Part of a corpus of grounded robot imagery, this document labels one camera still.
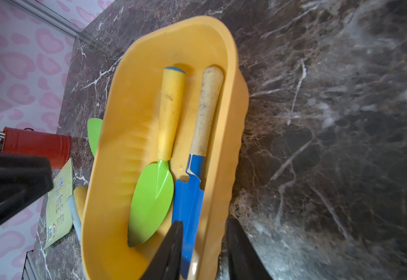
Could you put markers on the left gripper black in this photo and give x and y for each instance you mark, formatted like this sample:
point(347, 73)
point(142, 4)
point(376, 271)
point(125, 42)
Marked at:
point(23, 180)

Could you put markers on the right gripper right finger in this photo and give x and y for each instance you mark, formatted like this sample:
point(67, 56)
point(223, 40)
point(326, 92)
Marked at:
point(244, 263)

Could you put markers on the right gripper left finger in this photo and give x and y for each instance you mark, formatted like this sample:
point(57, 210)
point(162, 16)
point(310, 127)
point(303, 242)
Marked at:
point(166, 263)

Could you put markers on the blue shovel wooden handle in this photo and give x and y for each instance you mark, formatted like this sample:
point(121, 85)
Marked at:
point(188, 198)

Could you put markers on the light blue plastic shovel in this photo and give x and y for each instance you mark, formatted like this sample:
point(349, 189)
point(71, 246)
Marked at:
point(74, 216)

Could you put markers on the yellow plastic storage box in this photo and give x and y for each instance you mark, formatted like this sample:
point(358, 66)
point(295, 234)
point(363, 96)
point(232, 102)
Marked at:
point(128, 143)

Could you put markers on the green shovel behind box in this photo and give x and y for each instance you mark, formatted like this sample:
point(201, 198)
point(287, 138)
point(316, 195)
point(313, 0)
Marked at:
point(94, 127)

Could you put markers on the red pen holder cup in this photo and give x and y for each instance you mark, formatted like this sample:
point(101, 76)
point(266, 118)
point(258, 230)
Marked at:
point(27, 142)

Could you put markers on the yellow green booklet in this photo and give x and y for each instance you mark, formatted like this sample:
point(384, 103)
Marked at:
point(58, 217)

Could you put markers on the light green shovel wooden handle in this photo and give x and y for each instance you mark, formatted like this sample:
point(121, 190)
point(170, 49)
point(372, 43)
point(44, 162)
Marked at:
point(154, 191)

